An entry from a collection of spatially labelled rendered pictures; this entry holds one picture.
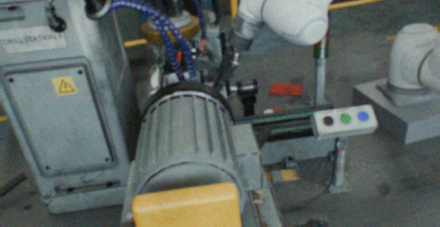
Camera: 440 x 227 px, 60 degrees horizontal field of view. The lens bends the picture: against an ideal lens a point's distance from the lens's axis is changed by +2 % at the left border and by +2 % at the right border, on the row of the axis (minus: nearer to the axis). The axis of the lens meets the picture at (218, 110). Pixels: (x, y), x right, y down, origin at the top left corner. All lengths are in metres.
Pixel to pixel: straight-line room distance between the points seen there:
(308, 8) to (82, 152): 0.76
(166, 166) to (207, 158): 0.06
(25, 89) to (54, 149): 0.20
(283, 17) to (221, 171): 0.54
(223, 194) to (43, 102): 0.77
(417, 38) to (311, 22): 0.66
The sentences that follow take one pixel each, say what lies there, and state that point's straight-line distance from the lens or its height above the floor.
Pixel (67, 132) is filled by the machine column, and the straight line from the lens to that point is 1.17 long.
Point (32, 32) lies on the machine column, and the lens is 1.07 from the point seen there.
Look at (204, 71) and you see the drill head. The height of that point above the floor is 1.08.
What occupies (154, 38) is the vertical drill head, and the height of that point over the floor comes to 1.32.
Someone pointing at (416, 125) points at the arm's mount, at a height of 0.87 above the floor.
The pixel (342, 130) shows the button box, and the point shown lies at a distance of 1.13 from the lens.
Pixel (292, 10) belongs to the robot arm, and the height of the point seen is 1.40.
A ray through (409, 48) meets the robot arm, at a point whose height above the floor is 1.11.
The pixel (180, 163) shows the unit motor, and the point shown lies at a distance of 0.52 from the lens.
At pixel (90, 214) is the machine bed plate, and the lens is 1.34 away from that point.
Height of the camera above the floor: 1.66
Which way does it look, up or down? 30 degrees down
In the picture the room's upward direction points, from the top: 6 degrees counter-clockwise
